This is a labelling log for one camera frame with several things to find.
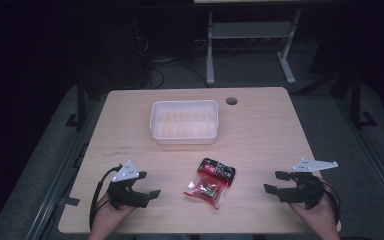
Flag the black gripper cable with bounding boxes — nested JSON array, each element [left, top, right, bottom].
[[88, 163, 124, 231], [319, 178, 342, 225]]

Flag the white metal desk frame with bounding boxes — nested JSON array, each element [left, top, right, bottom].
[[205, 8, 303, 86]]

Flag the red and black snack packet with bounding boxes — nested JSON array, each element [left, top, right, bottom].
[[183, 157, 237, 211]]

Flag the black table edge bracket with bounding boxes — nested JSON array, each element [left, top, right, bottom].
[[59, 196, 81, 207]]

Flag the black floor cables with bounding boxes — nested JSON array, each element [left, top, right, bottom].
[[134, 34, 211, 89]]

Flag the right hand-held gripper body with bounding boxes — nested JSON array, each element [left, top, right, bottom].
[[275, 157, 340, 211]]

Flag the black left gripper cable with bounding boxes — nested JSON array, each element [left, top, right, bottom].
[[88, 163, 124, 231]]

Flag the person's right hand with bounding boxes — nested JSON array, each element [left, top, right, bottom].
[[287, 179, 338, 232]]

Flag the black metal stand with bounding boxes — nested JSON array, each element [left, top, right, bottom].
[[346, 68, 379, 131], [64, 79, 88, 131]]

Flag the person's left hand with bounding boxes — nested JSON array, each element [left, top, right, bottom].
[[91, 192, 137, 233]]

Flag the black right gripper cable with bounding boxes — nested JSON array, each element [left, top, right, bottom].
[[319, 178, 342, 225]]

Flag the translucent white plastic container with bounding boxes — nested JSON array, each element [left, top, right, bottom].
[[149, 99, 220, 146]]

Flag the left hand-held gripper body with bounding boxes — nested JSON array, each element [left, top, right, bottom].
[[106, 159, 151, 211]]

